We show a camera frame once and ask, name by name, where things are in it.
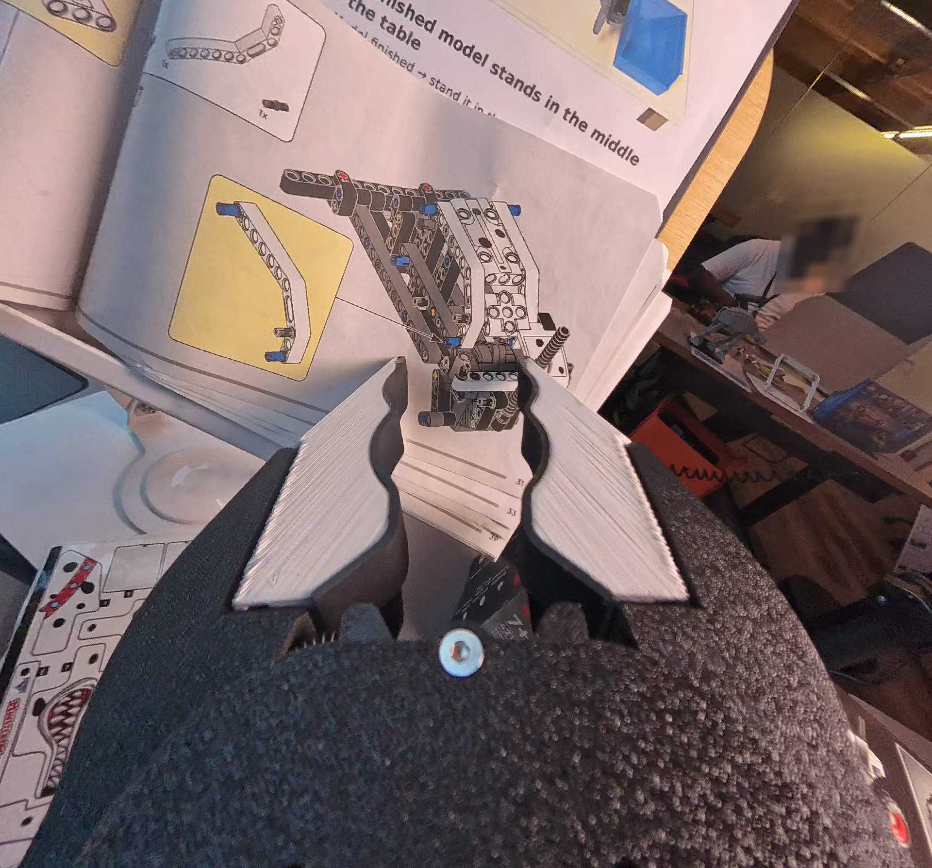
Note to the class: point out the black toy set box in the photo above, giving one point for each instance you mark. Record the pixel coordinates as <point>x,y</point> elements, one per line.
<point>495,599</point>

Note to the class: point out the book stand with white base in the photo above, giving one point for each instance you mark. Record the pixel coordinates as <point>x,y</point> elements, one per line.
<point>88,475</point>

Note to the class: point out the blue flat box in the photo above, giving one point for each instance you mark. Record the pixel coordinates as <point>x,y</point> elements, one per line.
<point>874,414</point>

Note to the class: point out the wooden side table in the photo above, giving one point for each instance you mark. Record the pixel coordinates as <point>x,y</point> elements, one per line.
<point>816,424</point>

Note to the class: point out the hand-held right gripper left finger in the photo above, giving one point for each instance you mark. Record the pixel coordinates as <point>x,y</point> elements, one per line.
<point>321,519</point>

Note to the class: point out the instruction booklet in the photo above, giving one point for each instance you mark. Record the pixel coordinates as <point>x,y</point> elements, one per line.
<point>379,140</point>

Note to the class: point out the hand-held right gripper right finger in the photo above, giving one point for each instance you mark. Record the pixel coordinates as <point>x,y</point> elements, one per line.
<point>605,519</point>

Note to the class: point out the printed task sheet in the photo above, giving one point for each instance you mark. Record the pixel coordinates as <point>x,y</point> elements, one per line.
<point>583,38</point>

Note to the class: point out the sticker sheet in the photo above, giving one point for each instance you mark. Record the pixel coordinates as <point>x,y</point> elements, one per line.
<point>73,664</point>

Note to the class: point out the red box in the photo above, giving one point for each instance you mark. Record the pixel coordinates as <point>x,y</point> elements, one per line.
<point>677,446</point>

